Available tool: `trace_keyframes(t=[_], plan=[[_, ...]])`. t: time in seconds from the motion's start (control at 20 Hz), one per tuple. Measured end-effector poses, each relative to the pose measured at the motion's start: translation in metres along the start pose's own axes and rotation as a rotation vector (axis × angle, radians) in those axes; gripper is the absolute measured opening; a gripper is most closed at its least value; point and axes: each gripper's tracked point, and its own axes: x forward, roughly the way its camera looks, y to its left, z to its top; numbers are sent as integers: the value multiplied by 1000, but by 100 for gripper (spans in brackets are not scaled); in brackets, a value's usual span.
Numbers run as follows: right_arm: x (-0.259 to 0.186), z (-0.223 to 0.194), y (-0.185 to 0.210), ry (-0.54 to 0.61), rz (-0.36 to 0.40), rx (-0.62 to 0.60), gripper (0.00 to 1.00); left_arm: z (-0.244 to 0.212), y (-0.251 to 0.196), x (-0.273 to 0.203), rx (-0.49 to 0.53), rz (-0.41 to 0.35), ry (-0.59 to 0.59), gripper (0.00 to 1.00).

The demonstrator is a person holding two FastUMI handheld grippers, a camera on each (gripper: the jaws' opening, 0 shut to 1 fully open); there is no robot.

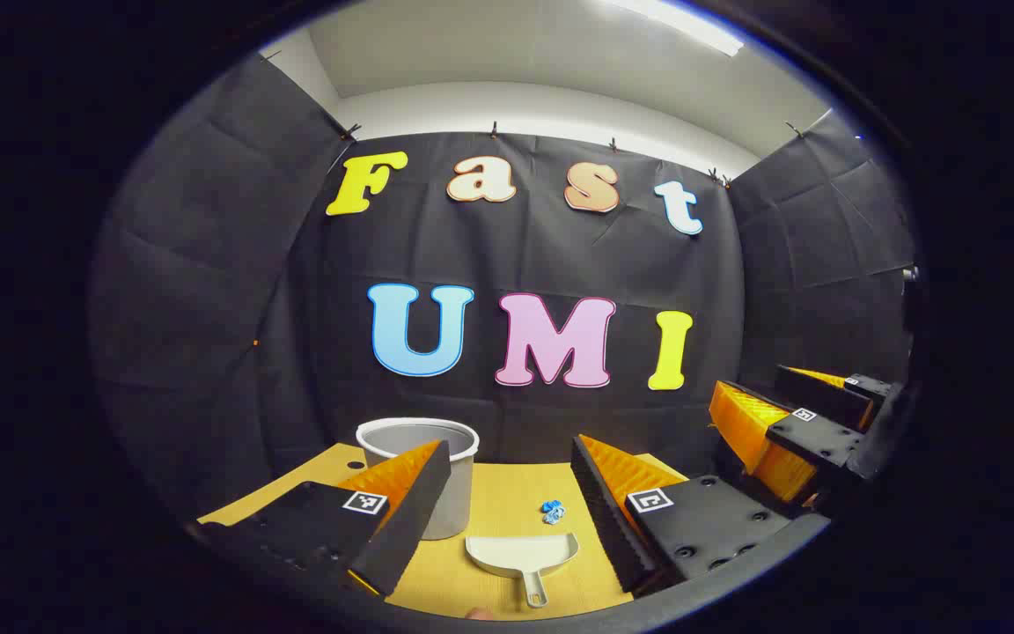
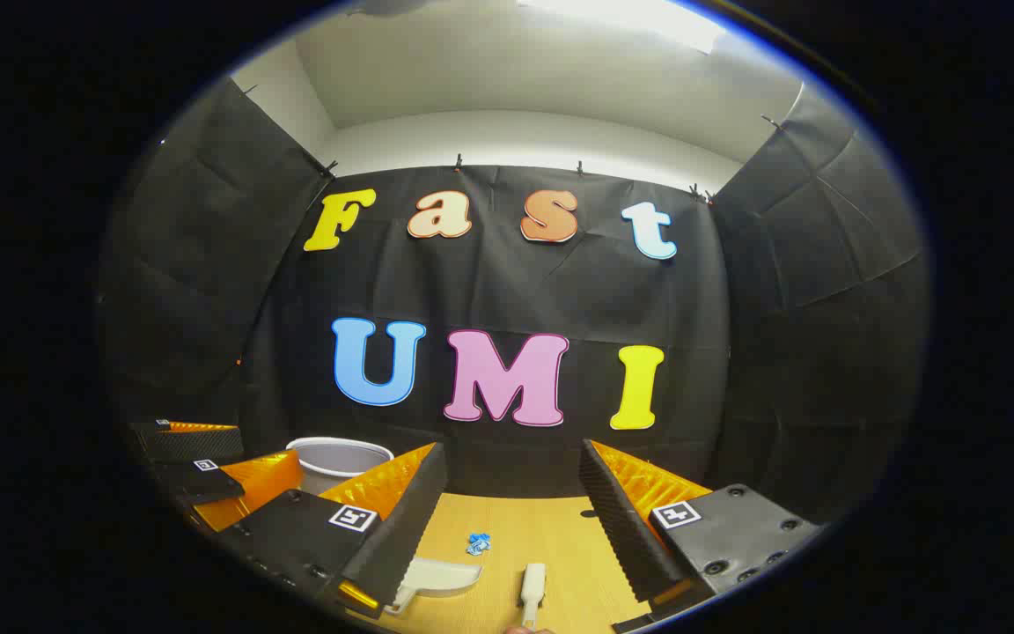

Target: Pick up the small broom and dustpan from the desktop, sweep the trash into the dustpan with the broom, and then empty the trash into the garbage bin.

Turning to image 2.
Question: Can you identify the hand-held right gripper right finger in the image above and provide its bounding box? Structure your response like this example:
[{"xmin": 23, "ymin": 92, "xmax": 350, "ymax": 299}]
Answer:
[{"xmin": 579, "ymin": 439, "xmax": 825, "ymax": 633}]

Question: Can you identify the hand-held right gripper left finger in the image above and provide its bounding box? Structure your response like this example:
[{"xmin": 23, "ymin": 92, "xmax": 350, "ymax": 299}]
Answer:
[{"xmin": 208, "ymin": 442, "xmax": 448, "ymax": 617}]

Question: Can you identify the white plastic dustpan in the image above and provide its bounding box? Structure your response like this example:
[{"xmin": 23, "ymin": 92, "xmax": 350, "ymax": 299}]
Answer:
[{"xmin": 388, "ymin": 557, "xmax": 483, "ymax": 615}]

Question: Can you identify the white ribbed garbage bin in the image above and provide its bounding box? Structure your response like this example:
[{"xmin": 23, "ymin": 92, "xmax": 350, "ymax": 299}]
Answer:
[{"xmin": 287, "ymin": 438, "xmax": 395, "ymax": 496}]

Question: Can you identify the small white broom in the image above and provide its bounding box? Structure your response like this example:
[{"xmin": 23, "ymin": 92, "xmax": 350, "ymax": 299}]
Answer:
[{"xmin": 519, "ymin": 564, "xmax": 548, "ymax": 631}]

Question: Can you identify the wooden desktop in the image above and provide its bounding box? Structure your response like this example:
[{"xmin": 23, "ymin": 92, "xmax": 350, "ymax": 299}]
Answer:
[{"xmin": 366, "ymin": 493, "xmax": 659, "ymax": 634}]

